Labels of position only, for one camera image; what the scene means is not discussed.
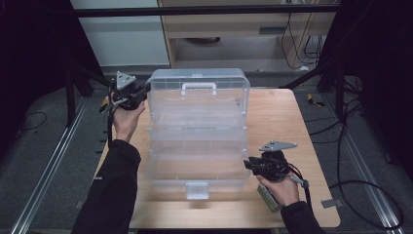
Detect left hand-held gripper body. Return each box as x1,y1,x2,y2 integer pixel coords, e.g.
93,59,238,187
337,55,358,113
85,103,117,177
111,71,144,111

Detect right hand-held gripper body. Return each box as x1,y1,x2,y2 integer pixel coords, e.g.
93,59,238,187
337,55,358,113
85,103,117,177
252,139,298,181

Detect small green white box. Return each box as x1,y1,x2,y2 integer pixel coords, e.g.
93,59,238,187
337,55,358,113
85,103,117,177
256,183,282,213

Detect clear plastic storage box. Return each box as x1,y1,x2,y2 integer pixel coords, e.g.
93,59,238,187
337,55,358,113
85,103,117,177
144,67,251,201

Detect person's left hand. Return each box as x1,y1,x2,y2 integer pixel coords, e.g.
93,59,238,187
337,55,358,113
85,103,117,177
110,92,146,144

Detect person's right hand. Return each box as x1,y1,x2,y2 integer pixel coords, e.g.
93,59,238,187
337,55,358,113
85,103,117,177
256,174,300,208

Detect white cabinet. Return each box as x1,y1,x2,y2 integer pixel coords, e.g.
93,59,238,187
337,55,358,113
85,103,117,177
69,0,170,67

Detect black tripod stand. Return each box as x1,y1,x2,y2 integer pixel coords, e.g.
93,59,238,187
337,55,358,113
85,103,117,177
62,61,118,128

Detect yellow black floor tape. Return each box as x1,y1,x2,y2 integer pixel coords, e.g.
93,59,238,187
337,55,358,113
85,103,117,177
306,93,325,108

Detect black horizontal bar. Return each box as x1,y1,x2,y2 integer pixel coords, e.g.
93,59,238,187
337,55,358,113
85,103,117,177
69,4,342,18

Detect black stand leg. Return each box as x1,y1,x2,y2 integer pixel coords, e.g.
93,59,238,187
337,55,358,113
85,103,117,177
279,55,347,121

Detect light wooden desk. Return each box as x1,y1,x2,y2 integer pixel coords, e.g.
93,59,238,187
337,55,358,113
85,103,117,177
157,0,339,71

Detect left hand-held gripper cable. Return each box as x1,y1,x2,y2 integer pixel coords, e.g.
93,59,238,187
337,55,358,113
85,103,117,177
98,79,129,149

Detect hand-held gripper cable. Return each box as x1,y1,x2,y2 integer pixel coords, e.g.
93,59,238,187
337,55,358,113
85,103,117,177
98,79,129,149
285,162,315,213

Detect right hand-held gripper cable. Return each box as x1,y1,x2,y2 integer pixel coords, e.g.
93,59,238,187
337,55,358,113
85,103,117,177
285,162,315,213

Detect black floor cable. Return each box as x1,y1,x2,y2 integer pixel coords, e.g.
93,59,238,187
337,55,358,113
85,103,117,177
329,97,405,230
305,97,364,145
16,111,49,133

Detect metal floor rail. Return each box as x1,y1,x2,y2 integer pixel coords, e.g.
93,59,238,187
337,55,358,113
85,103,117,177
9,97,91,234
340,130,407,234

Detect black cables under desk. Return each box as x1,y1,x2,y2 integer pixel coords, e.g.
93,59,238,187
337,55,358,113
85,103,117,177
281,13,325,71

